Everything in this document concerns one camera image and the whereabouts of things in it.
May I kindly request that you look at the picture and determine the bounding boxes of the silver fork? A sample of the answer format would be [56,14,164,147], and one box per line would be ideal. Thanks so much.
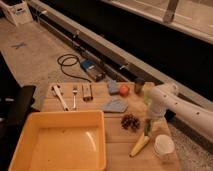
[72,85,78,110]

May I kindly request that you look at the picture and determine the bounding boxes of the blue sponge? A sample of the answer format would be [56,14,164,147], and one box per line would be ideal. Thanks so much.
[107,80,119,95]

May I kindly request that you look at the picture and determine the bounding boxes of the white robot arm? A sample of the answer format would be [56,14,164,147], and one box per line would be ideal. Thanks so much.
[144,83,213,143]

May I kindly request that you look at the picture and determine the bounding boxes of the dark pepper shaker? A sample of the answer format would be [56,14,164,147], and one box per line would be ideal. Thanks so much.
[134,78,145,94]

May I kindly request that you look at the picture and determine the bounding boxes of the black chair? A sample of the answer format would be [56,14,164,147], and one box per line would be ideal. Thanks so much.
[0,84,37,171]

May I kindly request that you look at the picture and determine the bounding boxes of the blue power tool device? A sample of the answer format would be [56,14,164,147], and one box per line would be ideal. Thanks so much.
[80,59,105,82]

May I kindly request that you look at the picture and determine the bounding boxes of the yellow plastic tub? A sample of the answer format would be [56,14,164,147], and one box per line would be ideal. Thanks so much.
[8,111,106,171]

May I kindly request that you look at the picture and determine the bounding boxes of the yellow corn toy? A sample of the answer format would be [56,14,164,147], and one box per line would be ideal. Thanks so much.
[129,134,150,157]

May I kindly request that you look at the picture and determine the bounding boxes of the white handled spatula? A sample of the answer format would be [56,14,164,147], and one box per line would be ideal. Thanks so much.
[51,85,69,111]

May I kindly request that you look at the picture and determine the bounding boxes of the white round lid container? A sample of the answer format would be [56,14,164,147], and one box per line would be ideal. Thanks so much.
[154,134,175,156]

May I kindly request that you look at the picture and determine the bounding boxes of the white storage box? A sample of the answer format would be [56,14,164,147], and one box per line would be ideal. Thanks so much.
[0,0,33,27]

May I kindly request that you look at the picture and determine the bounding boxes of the dark grape bunch toy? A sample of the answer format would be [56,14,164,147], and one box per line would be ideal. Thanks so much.
[121,114,140,132]

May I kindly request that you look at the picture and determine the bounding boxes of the blue folded cloth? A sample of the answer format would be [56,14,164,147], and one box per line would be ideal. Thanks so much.
[101,99,128,113]

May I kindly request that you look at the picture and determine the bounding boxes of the orange tomato toy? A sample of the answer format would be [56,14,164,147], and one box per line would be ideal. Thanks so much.
[119,85,130,96]

